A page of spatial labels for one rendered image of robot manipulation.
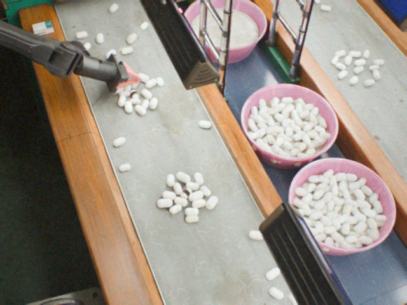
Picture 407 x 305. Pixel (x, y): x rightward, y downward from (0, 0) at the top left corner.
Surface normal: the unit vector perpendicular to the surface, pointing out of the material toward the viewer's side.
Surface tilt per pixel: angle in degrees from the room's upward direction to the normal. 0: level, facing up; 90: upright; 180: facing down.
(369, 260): 0
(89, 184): 0
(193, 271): 0
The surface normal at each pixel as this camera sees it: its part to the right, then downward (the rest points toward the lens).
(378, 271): 0.04, -0.59
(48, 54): 0.33, 0.54
